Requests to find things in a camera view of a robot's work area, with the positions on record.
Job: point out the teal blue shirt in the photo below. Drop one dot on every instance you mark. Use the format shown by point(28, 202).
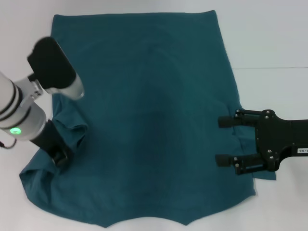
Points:
point(156, 108)

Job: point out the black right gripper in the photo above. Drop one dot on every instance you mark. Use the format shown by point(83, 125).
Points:
point(279, 137)

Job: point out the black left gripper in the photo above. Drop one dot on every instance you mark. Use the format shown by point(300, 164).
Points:
point(51, 139)

